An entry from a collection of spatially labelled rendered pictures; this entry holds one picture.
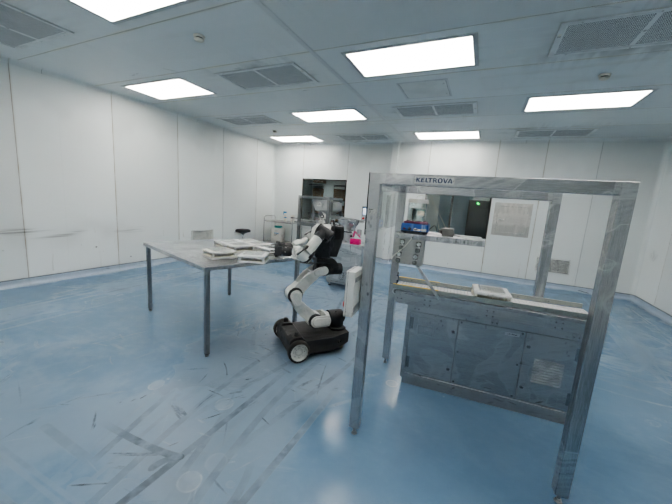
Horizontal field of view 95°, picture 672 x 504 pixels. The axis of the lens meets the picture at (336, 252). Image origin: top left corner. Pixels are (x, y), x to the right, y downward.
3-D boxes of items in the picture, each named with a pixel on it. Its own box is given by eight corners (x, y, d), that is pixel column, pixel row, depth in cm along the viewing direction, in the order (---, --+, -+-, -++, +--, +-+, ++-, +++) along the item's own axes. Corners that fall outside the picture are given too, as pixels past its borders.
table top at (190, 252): (143, 245, 354) (143, 242, 353) (231, 240, 435) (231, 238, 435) (204, 271, 256) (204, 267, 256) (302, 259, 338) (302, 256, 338)
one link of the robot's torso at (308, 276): (289, 300, 299) (325, 269, 309) (295, 306, 283) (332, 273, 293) (280, 289, 293) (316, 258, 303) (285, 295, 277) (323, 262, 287)
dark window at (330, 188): (300, 218, 865) (302, 178, 847) (301, 218, 866) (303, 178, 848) (343, 223, 811) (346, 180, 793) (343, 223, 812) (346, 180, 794)
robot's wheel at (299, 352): (282, 355, 270) (299, 364, 279) (284, 358, 266) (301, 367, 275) (295, 336, 272) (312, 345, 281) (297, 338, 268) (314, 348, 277)
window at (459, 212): (421, 232, 727) (427, 182, 708) (421, 232, 729) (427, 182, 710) (485, 238, 670) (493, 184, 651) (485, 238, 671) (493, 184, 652)
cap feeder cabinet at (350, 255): (324, 285, 530) (327, 241, 518) (338, 278, 581) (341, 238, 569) (359, 291, 504) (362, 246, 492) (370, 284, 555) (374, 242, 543)
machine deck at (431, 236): (394, 237, 233) (395, 232, 232) (402, 233, 268) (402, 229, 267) (484, 247, 212) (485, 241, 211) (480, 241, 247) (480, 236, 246)
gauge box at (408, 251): (392, 262, 236) (394, 236, 232) (394, 260, 245) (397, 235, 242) (421, 266, 228) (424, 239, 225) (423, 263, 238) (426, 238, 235)
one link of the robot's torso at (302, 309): (319, 315, 317) (293, 281, 298) (326, 322, 299) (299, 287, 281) (307, 325, 313) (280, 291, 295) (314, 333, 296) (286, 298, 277)
